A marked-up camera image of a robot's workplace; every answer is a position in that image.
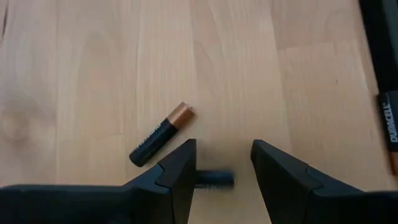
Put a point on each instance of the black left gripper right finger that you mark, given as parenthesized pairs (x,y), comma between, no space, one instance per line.
(311,205)

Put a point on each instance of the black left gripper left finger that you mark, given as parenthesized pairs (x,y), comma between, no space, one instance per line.
(93,205)

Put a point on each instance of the black copper-top AA battery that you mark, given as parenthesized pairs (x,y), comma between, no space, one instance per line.
(158,137)
(390,124)
(214,179)

